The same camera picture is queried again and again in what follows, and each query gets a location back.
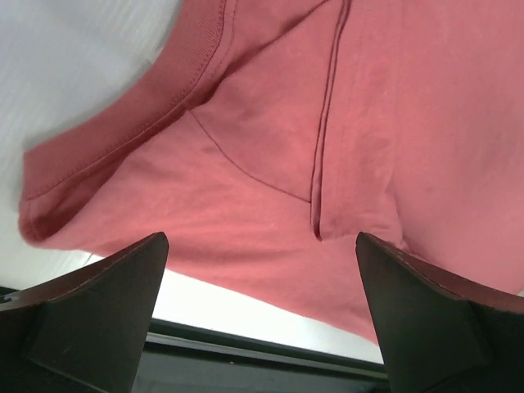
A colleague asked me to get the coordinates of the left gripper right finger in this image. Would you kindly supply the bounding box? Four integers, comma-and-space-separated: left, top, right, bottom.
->
355, 233, 523, 392

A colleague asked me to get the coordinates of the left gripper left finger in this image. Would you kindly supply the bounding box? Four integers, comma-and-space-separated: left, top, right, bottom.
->
1, 233, 169, 392

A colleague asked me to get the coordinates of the salmon pink polo shirt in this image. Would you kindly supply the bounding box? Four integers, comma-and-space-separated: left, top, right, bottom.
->
19, 1, 523, 340

